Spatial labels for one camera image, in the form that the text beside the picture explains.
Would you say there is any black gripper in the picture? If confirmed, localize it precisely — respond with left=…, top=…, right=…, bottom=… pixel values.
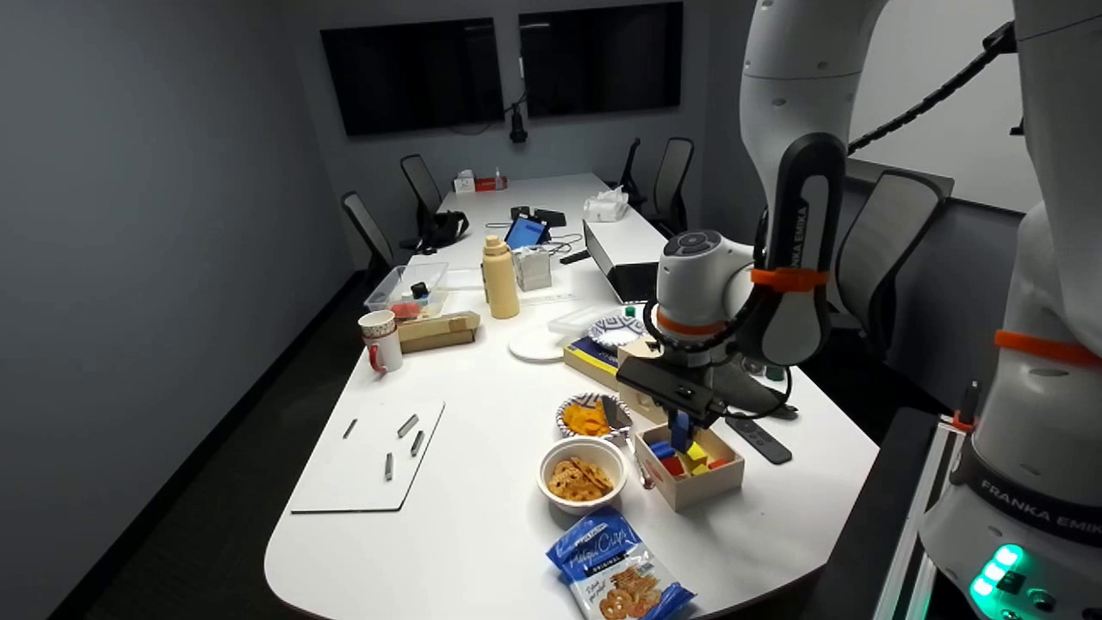
left=618, top=359, right=726, bottom=439

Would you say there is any blue rectangular block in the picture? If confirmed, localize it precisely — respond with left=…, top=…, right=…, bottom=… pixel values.
left=667, top=410, right=691, bottom=451

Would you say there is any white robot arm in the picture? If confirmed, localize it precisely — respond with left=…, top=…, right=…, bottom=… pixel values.
left=645, top=0, right=1102, bottom=620

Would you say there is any wooden tray box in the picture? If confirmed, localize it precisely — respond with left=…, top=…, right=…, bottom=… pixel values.
left=633, top=426, right=745, bottom=509

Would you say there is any white box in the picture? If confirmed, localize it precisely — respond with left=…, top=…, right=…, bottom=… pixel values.
left=582, top=210, right=664, bottom=273

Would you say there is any wooden block holder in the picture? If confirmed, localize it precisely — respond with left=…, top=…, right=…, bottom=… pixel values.
left=400, top=311, right=478, bottom=350

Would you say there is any black cloth bundle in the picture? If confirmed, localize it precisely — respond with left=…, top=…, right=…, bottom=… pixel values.
left=715, top=359, right=795, bottom=419

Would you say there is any black remote control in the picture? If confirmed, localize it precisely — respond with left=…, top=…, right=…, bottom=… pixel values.
left=725, top=413, right=792, bottom=465

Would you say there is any bowl of orange snacks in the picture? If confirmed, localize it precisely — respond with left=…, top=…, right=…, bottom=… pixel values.
left=558, top=392, right=633, bottom=439

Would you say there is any yellow blue book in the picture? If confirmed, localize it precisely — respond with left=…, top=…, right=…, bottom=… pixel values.
left=562, top=341, right=619, bottom=388

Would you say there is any blue patterned bowl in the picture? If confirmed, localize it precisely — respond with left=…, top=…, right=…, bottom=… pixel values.
left=588, top=318, right=645, bottom=347

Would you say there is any white bowl of pretzels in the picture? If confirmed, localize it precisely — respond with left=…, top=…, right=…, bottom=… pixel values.
left=537, top=439, right=627, bottom=513

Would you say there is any black laptop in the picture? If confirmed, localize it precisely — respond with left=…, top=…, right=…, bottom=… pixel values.
left=605, top=262, right=658, bottom=299

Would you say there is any blue snack bag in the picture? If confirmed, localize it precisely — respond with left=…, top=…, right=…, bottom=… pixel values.
left=548, top=509, right=697, bottom=620

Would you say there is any white round plate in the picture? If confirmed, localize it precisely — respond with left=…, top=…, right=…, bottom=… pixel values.
left=508, top=332, right=566, bottom=364

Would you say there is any office chair far right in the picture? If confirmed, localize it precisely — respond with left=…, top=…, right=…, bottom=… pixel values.
left=618, top=139, right=697, bottom=234

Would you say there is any tan squeeze bottle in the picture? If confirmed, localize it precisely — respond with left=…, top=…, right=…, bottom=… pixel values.
left=482, top=239, right=520, bottom=322

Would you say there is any grey office chair right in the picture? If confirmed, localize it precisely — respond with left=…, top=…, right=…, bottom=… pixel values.
left=834, top=173, right=944, bottom=341

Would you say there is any black bag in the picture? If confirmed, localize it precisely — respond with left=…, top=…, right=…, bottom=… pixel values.
left=418, top=210, right=469, bottom=255

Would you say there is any white jar red label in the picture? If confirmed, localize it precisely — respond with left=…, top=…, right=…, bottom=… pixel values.
left=360, top=311, right=403, bottom=377

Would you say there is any black office chair far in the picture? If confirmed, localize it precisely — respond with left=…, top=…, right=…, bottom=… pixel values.
left=400, top=156, right=446, bottom=210

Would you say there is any black office chair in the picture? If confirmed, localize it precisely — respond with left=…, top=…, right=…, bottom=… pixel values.
left=342, top=189, right=397, bottom=268
left=400, top=156, right=446, bottom=210

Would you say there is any black office chair left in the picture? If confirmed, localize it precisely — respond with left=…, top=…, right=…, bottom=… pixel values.
left=342, top=189, right=397, bottom=268

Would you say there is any right wall monitor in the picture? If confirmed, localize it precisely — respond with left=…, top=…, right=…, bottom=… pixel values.
left=520, top=2, right=681, bottom=118

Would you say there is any wall monitor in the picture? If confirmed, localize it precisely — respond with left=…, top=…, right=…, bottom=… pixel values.
left=320, top=16, right=503, bottom=139
left=520, top=2, right=681, bottom=118

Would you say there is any left wall monitor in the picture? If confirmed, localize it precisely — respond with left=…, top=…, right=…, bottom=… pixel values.
left=320, top=16, right=503, bottom=139

